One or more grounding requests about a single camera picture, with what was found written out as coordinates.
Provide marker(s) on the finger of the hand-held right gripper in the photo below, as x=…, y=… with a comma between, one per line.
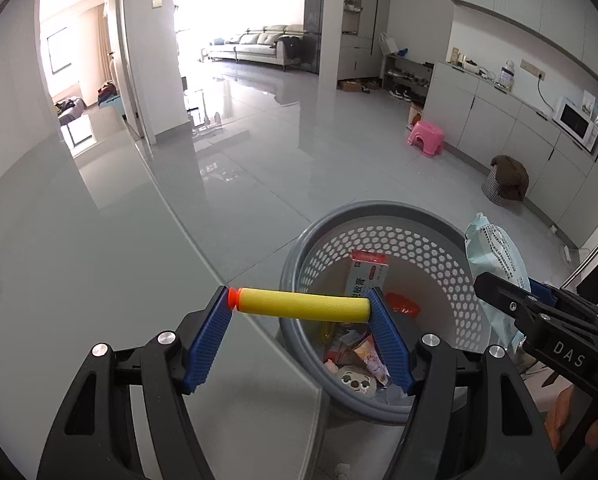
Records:
x=541, y=292
x=504, y=300

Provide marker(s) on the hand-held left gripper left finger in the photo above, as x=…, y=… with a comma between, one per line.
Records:
x=206, y=340

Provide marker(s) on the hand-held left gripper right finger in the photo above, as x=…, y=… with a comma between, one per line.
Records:
x=389, y=340

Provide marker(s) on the printed snack wrapper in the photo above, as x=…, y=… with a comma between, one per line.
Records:
x=371, y=360

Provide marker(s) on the red plastic bag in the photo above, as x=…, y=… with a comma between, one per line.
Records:
x=404, y=305

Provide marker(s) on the pale blue wipes packet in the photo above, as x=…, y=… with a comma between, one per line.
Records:
x=499, y=255

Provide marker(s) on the red toothpaste box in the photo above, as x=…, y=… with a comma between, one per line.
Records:
x=366, y=272

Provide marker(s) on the yellow foam dart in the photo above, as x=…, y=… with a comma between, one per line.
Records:
x=304, y=304

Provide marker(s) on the grey perforated waste basket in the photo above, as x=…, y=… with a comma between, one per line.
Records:
x=379, y=208

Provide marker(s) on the person's right hand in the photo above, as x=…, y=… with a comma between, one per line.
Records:
x=559, y=415

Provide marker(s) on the checked laundry basket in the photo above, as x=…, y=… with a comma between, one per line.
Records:
x=491, y=190

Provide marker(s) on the brown jacket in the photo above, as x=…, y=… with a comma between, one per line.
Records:
x=511, y=172

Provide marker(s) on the white microwave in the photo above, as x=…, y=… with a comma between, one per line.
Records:
x=574, y=120

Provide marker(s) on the pink plastic stool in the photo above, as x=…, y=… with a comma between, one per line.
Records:
x=426, y=135

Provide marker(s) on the shoe rack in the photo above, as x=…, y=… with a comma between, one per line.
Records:
x=404, y=77

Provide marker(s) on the cardboard box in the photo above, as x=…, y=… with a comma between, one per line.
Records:
x=350, y=85

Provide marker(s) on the pile of clothes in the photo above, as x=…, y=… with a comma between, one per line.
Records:
x=108, y=94

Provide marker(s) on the white upper cabinets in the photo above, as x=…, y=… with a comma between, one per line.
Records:
x=529, y=5

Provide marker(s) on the white room door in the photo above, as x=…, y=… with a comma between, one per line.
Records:
x=124, y=60

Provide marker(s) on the grey sofa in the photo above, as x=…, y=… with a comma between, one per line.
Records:
x=259, y=42

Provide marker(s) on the beige curtain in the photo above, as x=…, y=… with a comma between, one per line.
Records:
x=103, y=45

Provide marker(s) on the dark grey refrigerator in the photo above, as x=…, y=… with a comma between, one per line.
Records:
x=313, y=30

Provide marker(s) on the open shelf unit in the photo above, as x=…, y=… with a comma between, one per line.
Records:
x=359, y=15

